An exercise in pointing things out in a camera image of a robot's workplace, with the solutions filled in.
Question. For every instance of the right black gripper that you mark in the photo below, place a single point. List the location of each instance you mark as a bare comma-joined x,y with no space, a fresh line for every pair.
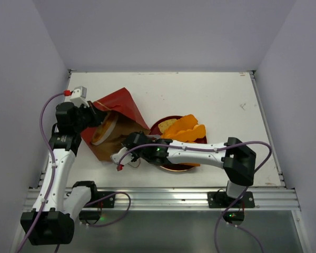
133,139

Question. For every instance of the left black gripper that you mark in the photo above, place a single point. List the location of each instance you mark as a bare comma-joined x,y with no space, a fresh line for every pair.
98,116

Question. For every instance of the white rimmed oval bread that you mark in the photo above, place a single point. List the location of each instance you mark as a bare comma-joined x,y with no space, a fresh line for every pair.
104,130

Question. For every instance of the sliced bread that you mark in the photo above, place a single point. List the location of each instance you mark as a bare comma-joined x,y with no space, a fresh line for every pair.
174,126

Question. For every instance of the red paper bag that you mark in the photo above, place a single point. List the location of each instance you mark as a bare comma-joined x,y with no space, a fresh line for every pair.
122,118

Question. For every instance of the wavy orange bread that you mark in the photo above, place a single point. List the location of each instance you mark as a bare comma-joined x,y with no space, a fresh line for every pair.
189,135

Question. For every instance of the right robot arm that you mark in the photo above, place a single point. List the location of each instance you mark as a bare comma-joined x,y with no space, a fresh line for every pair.
232,156

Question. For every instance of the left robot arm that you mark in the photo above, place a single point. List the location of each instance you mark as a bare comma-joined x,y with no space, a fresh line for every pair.
51,220

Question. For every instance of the red round plate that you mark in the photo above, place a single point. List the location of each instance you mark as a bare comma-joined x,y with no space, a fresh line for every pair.
157,129

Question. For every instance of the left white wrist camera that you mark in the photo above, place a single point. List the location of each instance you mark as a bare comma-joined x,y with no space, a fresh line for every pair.
77,96

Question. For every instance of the aluminium rail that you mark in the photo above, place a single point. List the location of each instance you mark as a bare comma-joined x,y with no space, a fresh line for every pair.
196,199

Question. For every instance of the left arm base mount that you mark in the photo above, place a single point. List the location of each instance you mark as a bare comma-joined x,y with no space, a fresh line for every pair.
93,216

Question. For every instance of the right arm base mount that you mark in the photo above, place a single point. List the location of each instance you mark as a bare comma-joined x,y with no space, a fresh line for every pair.
235,215

